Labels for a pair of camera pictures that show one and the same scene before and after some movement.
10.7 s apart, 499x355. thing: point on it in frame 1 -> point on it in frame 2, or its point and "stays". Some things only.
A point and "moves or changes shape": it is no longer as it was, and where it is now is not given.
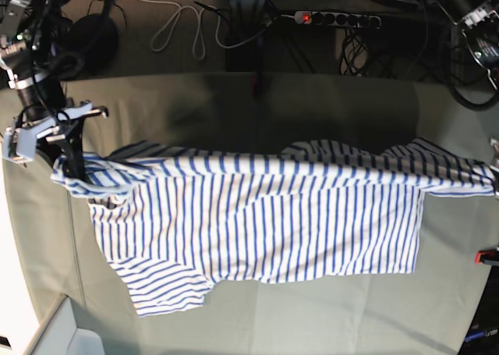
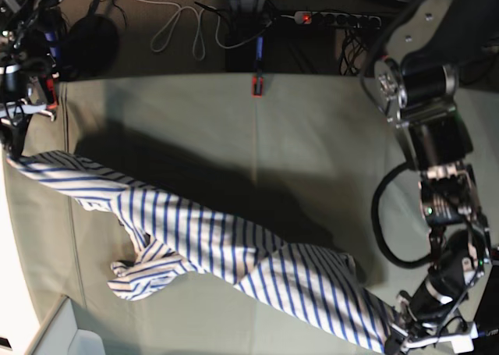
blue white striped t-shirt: x=173 y=220 moves or changes shape
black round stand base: x=95 y=39 stays
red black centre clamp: x=256 y=86 stays
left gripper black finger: x=72 y=149 -> x=19 y=130
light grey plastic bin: x=61 y=335 stays
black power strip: x=336 y=19 stays
